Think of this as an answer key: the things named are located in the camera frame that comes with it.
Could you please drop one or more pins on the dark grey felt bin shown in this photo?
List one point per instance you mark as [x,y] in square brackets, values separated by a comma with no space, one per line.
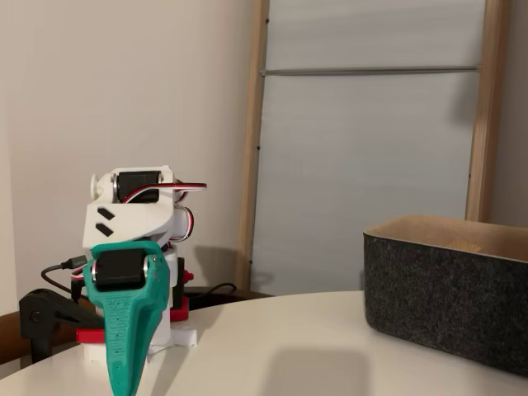
[445,309]

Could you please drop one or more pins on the wooden frame translucent panel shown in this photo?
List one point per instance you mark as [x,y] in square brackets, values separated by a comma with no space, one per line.
[486,123]

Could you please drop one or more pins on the black and red clamp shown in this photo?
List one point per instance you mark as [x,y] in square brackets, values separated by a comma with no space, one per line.
[179,311]
[37,313]

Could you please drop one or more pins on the wooden block red painted figure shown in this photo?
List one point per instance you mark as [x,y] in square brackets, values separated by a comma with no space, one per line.
[464,246]

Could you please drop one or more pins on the teal gripper black servo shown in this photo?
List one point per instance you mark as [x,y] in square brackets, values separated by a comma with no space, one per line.
[119,275]

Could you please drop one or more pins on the metal rod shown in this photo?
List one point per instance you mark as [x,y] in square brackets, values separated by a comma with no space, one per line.
[371,70]

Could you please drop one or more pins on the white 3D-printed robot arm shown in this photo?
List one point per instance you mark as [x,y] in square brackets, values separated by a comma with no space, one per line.
[132,222]

